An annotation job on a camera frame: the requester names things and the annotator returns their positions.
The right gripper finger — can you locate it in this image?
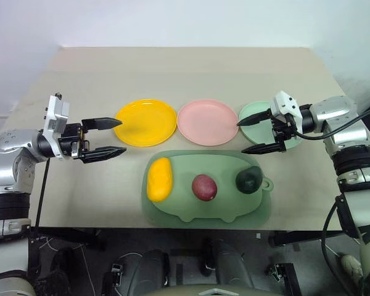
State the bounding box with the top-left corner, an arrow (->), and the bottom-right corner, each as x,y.
240,142 -> 287,155
236,109 -> 273,127

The green pig-shaped silicone mat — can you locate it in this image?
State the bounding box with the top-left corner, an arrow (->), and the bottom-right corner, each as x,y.
141,149 -> 274,229

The beige rounded shell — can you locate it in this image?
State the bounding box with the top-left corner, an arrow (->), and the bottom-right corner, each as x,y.
0,269 -> 37,296

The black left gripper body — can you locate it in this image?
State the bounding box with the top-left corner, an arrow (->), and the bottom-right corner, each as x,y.
58,118 -> 93,163

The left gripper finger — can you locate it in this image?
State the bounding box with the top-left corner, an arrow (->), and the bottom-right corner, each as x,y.
83,147 -> 128,164
81,117 -> 123,131

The thin black cable loop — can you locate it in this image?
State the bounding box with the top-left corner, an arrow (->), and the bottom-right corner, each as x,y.
321,203 -> 360,296

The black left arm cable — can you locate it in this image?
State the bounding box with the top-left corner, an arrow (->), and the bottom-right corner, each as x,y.
33,157 -> 52,231

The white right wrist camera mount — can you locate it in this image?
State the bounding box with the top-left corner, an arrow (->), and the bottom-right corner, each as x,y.
270,90 -> 303,134

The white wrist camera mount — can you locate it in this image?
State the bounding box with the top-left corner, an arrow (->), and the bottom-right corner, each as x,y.
42,91 -> 72,160
270,90 -> 303,134

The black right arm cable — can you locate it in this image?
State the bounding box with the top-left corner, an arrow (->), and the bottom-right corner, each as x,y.
291,106 -> 370,141

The grey rounded robot leg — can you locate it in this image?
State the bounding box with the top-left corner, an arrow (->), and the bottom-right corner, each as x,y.
110,249 -> 171,292
200,237 -> 255,290

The olive green robot torso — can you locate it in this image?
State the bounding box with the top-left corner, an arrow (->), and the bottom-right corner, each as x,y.
146,282 -> 286,296

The dark green avocado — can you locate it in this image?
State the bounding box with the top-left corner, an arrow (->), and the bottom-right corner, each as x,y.
235,165 -> 263,195

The black table frame bar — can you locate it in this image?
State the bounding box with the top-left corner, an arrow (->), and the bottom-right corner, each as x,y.
268,229 -> 348,248
27,225 -> 106,251

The pink plastic plate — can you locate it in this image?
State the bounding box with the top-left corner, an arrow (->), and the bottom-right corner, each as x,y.
176,99 -> 240,147

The yellow plastic plate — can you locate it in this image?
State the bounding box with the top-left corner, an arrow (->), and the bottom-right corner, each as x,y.
114,98 -> 178,148

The light green plastic plate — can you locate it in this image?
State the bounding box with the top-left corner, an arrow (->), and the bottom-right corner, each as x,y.
238,101 -> 303,150

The yellow mango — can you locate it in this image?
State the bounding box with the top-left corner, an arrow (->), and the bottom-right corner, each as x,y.
146,157 -> 174,204

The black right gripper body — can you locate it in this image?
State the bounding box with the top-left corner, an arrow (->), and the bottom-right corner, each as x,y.
269,113 -> 298,152

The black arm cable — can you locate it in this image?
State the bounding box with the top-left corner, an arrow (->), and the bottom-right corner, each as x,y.
33,157 -> 52,231
291,106 -> 370,141

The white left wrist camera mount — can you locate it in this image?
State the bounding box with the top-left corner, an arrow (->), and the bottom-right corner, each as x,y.
42,91 -> 72,160

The dark red round fruit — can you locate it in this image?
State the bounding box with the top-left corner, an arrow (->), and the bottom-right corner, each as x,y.
191,173 -> 218,202

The black metal bracket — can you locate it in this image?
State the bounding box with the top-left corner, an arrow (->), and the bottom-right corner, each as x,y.
266,261 -> 303,296

